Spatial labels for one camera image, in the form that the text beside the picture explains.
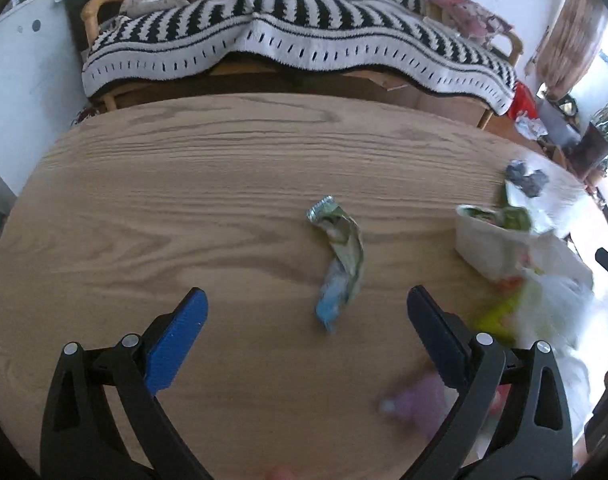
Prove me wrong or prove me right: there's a white crumpled paper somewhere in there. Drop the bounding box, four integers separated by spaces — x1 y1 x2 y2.
514 114 548 140

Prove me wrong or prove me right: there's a green snack packet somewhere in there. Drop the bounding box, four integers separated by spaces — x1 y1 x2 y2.
464 180 533 233

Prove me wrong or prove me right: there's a red bag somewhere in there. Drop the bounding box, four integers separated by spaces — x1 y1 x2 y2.
508 81 538 118

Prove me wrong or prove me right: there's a brown patterned curtain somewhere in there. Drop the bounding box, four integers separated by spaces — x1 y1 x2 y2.
534 0 608 101

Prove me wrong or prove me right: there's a pink rag doll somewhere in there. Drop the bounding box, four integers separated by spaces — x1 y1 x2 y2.
426 0 509 41

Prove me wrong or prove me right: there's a green blue wrapper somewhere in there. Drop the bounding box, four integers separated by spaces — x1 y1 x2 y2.
305 196 365 332

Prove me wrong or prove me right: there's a white plastic bag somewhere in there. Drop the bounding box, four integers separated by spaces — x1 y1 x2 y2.
456 204 608 461

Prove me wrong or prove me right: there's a black white striped blanket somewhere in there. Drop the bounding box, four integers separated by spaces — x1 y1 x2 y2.
81 0 518 116

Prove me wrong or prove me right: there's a yellow-green wrapper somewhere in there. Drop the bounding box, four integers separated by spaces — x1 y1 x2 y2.
476 280 542 346

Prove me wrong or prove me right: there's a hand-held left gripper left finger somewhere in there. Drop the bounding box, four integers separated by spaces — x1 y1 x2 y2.
40 287 215 480

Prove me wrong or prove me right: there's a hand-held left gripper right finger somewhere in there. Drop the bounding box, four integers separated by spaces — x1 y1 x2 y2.
406 285 577 480

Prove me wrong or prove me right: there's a pink crumpled wrapper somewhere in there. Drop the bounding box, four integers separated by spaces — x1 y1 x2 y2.
379 372 462 436

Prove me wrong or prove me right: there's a wooden bench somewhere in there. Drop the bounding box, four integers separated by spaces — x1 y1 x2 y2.
81 0 524 131

